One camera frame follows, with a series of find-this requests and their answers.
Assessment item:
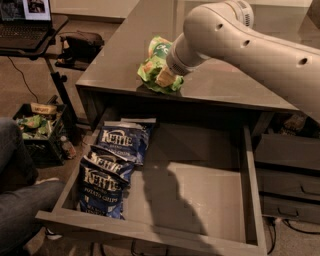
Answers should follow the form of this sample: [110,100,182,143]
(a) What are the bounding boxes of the green rice chip bag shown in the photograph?
[137,36,184,94]

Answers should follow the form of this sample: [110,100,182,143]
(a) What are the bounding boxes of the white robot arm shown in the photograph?
[156,0,320,122]

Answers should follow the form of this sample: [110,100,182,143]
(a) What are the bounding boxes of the back blue Kettle chip bag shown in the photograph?
[97,118,156,166]

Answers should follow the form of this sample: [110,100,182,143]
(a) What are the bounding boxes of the blue kettle chip bag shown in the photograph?
[78,157,128,220]
[97,118,156,166]
[87,145,134,183]

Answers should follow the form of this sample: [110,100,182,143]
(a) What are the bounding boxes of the dark bag on stand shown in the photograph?
[55,31,104,71]

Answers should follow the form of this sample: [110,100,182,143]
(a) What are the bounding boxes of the middle blue Kettle chip bag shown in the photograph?
[87,145,134,183]

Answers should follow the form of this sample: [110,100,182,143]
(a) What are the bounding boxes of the open grey top drawer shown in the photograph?
[36,118,267,256]

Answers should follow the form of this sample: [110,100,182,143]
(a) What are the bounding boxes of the front blue Kettle chip bag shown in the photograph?
[78,157,128,220]

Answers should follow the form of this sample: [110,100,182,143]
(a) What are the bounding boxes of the green snack bag in crate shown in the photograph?
[16,115,48,139]

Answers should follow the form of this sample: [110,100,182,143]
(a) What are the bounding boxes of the plastic bottle beside crate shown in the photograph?
[60,136,76,159]

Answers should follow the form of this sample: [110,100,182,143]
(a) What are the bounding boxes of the black laptop stand table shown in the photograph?
[0,14,79,124]

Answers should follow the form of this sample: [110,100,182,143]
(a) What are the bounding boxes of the black plastic crate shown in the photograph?
[13,103,67,167]

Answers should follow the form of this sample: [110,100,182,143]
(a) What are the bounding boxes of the tan packet on crate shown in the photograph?
[30,103,57,115]

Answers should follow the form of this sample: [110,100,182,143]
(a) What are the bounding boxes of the black laptop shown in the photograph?
[0,0,52,51]

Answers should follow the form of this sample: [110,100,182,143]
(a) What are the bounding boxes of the dark lower side drawers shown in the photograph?
[254,134,320,224]

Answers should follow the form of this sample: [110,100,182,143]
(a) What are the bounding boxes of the person's leg in jeans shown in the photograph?
[0,117,64,256]

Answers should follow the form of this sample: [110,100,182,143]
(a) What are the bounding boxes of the white sneaker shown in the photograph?
[45,228,62,241]

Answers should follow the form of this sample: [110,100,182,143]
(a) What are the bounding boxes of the black laptop power cable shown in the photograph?
[7,56,40,104]

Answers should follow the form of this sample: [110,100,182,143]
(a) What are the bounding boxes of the black floor cables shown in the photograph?
[264,217,320,256]

